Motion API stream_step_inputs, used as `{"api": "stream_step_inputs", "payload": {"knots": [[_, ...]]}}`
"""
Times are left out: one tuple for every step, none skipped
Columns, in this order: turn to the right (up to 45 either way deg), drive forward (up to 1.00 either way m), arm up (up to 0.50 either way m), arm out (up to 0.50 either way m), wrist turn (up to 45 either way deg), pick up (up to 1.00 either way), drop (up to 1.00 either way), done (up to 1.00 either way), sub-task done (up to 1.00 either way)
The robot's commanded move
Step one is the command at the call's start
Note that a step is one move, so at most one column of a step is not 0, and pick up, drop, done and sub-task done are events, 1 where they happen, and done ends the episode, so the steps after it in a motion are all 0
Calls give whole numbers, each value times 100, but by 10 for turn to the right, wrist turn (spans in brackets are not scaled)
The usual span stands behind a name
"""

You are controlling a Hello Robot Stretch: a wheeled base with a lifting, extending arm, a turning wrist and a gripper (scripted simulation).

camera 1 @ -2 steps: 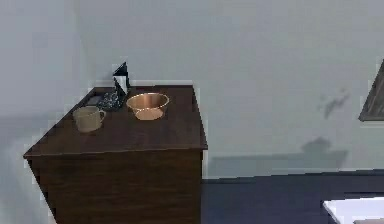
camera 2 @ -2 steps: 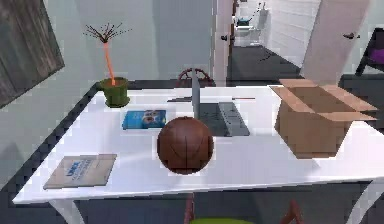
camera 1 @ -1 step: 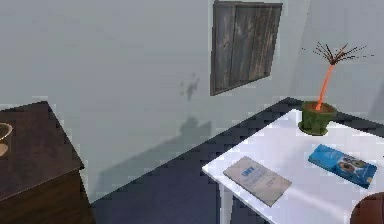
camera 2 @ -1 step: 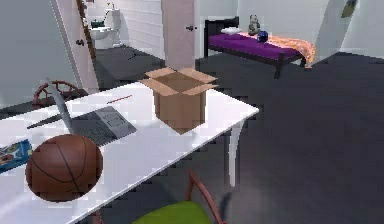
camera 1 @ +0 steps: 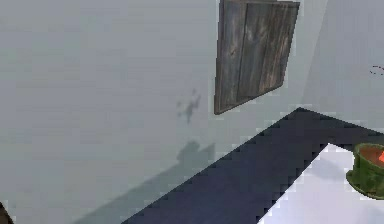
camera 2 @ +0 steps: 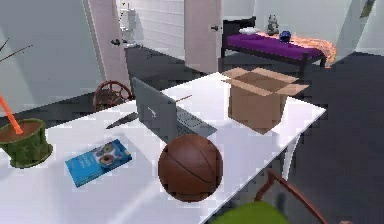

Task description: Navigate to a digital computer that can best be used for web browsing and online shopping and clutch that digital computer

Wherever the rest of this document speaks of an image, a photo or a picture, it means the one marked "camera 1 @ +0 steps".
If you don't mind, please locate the green plant pot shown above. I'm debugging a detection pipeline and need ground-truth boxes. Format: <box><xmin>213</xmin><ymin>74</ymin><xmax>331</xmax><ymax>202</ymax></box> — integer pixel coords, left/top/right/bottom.
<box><xmin>345</xmin><ymin>143</ymin><xmax>384</xmax><ymax>201</ymax></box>

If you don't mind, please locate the grey wooden framed picture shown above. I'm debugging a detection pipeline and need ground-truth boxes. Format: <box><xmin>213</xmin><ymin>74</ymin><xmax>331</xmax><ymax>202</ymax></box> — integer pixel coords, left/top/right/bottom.
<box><xmin>213</xmin><ymin>0</ymin><xmax>301</xmax><ymax>116</ymax></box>

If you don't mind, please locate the dark brown object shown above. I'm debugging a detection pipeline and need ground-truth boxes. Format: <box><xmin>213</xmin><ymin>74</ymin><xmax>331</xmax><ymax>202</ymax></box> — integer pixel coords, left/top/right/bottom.
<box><xmin>0</xmin><ymin>201</ymin><xmax>15</xmax><ymax>224</ymax></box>

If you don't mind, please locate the white table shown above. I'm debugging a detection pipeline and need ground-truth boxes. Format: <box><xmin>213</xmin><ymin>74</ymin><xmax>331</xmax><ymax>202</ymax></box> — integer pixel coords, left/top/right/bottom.
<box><xmin>257</xmin><ymin>143</ymin><xmax>384</xmax><ymax>224</ymax></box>

